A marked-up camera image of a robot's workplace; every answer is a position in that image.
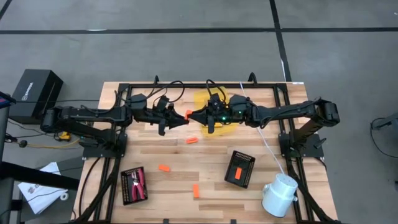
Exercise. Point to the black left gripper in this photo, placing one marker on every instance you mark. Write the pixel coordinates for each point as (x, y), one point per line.
(155, 115)

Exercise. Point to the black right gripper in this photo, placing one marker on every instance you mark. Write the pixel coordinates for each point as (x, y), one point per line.
(219, 115)

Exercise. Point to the orange rectangular eraser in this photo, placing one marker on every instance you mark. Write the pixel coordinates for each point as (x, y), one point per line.
(187, 113)
(164, 168)
(238, 173)
(191, 140)
(196, 190)

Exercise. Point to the yellow crayon box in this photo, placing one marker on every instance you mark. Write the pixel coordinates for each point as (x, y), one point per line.
(218, 125)

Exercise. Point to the black mesh basket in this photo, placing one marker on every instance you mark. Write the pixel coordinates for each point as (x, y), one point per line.
(126, 196)
(247, 168)

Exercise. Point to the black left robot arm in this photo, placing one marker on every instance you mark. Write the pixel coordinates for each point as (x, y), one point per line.
(93, 113)

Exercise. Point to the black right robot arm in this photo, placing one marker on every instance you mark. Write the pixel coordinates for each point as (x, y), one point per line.
(280, 112)

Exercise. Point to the white cylindrical container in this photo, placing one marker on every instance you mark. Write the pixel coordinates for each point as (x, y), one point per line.
(278, 199)

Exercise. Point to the white tape roll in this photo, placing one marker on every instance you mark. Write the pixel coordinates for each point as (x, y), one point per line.
(61, 196)

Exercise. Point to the black cardboard box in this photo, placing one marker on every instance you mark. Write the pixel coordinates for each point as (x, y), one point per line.
(35, 95)

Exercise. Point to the black round plug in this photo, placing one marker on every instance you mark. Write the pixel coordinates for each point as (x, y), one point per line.
(22, 143)

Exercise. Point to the white paper sheets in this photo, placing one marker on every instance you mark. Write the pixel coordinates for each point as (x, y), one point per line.
(37, 199)

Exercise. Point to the black metal table frame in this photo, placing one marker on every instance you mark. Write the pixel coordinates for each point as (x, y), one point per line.
(202, 85)

